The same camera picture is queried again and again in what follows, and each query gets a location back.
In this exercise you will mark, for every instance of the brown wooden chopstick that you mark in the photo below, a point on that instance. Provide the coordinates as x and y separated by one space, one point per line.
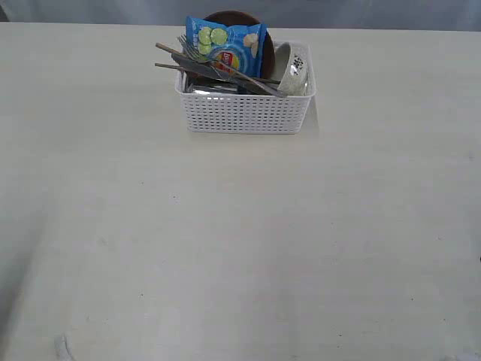
180 68
169 49

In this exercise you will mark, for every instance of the silver metal table knife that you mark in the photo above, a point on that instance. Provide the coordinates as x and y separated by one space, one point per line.
216 74

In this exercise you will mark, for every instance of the silver metal fork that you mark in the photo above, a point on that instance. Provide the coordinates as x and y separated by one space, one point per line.
195 55

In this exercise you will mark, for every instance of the white perforated plastic basket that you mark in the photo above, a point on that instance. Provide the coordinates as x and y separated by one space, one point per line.
251 114

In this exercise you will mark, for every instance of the silver foil packet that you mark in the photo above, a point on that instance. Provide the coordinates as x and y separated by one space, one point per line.
203 85

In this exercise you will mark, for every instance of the grey speckled ceramic bowl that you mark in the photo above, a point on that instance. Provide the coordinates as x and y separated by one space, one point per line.
290 69

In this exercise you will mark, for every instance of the blue Lays chips bag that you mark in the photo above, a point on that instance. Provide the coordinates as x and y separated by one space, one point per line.
237 46

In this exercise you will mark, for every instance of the brown wooden plate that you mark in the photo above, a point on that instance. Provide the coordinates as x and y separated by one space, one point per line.
230 18

